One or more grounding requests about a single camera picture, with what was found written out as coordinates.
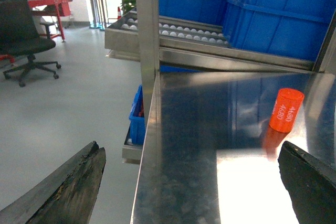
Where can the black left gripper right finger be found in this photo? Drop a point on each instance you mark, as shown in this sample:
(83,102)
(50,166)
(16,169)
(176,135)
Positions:
(310,184)

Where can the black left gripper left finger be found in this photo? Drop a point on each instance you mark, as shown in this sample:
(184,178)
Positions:
(67,195)

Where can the orange cylindrical capacitor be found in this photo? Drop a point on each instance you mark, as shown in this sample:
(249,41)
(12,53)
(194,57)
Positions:
(286,108)

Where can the small blue bin lower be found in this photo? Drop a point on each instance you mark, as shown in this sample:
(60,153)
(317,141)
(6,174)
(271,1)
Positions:
(136,117)

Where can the stainless steel flow rack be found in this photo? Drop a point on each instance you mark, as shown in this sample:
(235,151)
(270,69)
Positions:
(222,97)

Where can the black office chair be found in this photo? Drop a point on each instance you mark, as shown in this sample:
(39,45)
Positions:
(19,37)

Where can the large blue crate right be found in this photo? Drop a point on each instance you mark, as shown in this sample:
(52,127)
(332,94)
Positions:
(290,28)

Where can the red metal frame table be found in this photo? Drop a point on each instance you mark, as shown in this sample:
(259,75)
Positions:
(56,8)

